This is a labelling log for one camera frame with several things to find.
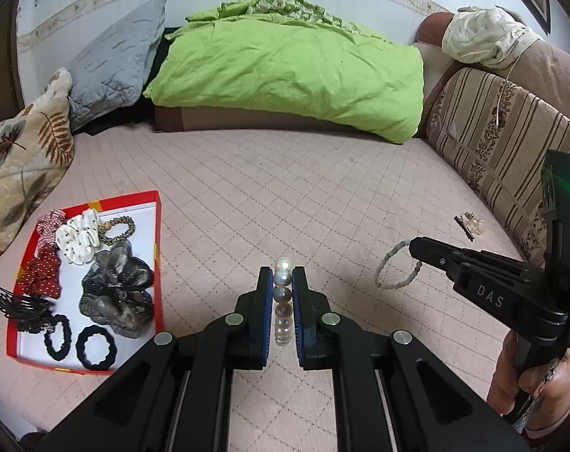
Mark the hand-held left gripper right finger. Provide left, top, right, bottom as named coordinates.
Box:
left=292, top=266, right=531, bottom=452

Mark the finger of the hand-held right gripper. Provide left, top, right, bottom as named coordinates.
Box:
left=409, top=237, right=543, bottom=289

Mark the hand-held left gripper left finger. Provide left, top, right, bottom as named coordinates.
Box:
left=35, top=266, right=274, bottom=452

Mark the large mixed pearl bracelet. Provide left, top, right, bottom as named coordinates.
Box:
left=273, top=257, right=295, bottom=347

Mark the small white bead bracelet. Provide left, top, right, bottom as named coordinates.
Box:
left=374, top=239, right=424, bottom=290

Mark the large grey organza scrunchie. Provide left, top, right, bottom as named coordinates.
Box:
left=79, top=239, right=156, bottom=339

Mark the thick black scrunchie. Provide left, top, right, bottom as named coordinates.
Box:
left=76, top=325, right=118, bottom=372

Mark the thin black scrunchie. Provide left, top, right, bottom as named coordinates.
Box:
left=43, top=313, right=72, bottom=361

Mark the white polka dot scrunchie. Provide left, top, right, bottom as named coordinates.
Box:
left=55, top=209, right=101, bottom=264

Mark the red polka dot scrunchie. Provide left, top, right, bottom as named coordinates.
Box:
left=18, top=247, right=62, bottom=299

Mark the red box with white inside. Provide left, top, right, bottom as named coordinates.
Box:
left=6, top=189, right=165, bottom=376

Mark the black hair claw clip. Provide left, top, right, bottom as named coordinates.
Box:
left=0, top=286, right=55, bottom=336

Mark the person's right forearm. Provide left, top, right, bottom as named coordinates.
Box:
left=523, top=388, right=570, bottom=448

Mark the person's right hand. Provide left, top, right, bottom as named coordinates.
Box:
left=485, top=336, right=570, bottom=416

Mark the black bobby pin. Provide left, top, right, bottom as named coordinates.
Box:
left=455, top=215, right=475, bottom=242

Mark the small clear hair clip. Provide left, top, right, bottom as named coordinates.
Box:
left=463, top=211, right=486, bottom=237

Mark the pink quilted bedspread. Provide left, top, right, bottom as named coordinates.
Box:
left=0, top=125, right=550, bottom=452

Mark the striped floral sofa cushion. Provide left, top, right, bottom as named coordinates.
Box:
left=424, top=67, right=570, bottom=264

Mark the gold and black scrunchie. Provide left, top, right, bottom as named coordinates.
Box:
left=98, top=215, right=136, bottom=246

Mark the brown cushion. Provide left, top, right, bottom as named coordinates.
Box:
left=153, top=104, right=385, bottom=139

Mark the tan sofa backrest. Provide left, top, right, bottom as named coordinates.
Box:
left=414, top=12, right=570, bottom=123

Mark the cream printed cloth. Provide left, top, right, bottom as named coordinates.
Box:
left=441, top=6, right=545, bottom=69

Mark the green duvet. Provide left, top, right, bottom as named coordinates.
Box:
left=144, top=0, right=424, bottom=145

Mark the red plaid scrunchie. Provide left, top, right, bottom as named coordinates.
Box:
left=34, top=210, right=68, bottom=250

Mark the grey quilted pillow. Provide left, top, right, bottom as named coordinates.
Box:
left=68, top=0, right=169, bottom=133

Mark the leaf pattern pillow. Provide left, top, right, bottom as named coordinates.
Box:
left=0, top=67, right=76, bottom=265

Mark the white cord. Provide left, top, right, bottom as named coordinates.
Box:
left=493, top=56, right=526, bottom=126

